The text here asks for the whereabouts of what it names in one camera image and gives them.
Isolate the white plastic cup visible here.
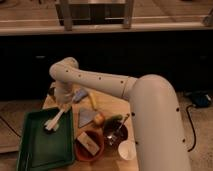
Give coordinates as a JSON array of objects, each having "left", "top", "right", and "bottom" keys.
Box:
[{"left": 118, "top": 140, "right": 136, "bottom": 160}]

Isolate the green plastic tray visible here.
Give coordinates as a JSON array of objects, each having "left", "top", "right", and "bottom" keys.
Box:
[{"left": 16, "top": 107, "right": 75, "bottom": 171}]

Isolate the yellow banana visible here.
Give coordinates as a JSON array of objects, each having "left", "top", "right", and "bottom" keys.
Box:
[{"left": 89, "top": 92, "right": 98, "bottom": 110}]

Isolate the black cable at right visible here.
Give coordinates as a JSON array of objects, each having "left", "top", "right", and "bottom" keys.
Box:
[{"left": 185, "top": 103, "right": 201, "bottom": 153}]

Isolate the small apple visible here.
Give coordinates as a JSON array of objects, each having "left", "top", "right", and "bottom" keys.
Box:
[{"left": 93, "top": 113, "right": 105, "bottom": 126}]

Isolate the blue object on floor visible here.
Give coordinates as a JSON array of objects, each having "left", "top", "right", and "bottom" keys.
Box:
[{"left": 191, "top": 92, "right": 212, "bottom": 108}]

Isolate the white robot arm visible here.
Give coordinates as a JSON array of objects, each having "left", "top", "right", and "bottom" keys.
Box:
[{"left": 49, "top": 57, "right": 191, "bottom": 171}]

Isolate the orange terracotta bowl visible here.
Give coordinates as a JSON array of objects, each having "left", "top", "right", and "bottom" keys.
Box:
[{"left": 74, "top": 130, "right": 104, "bottom": 162}]

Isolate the metal spoon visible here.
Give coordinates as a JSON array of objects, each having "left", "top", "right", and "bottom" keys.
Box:
[{"left": 107, "top": 114, "right": 129, "bottom": 146}]

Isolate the dark brown cup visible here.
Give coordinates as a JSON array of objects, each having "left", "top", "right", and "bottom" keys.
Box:
[{"left": 48, "top": 87, "right": 55, "bottom": 101}]

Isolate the grey triangular block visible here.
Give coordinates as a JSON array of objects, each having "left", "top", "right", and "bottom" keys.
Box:
[{"left": 78, "top": 108, "right": 97, "bottom": 128}]

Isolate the dark brown bowl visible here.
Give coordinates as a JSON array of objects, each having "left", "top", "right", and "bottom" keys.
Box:
[{"left": 103, "top": 120, "right": 128, "bottom": 147}]

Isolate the metal table frame background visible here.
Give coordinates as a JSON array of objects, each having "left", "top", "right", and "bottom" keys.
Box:
[{"left": 55, "top": 0, "right": 134, "bottom": 31}]

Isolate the white dish brush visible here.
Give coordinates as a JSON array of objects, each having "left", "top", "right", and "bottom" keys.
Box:
[{"left": 44, "top": 109, "right": 64, "bottom": 132}]

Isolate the green cucumber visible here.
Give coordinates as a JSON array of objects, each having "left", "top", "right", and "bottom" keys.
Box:
[{"left": 105, "top": 115, "right": 123, "bottom": 123}]

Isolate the wooden block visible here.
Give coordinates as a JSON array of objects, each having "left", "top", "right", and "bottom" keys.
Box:
[{"left": 77, "top": 131, "right": 100, "bottom": 156}]

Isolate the black floor cable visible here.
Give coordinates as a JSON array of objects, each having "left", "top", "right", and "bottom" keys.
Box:
[{"left": 0, "top": 114, "right": 23, "bottom": 138}]

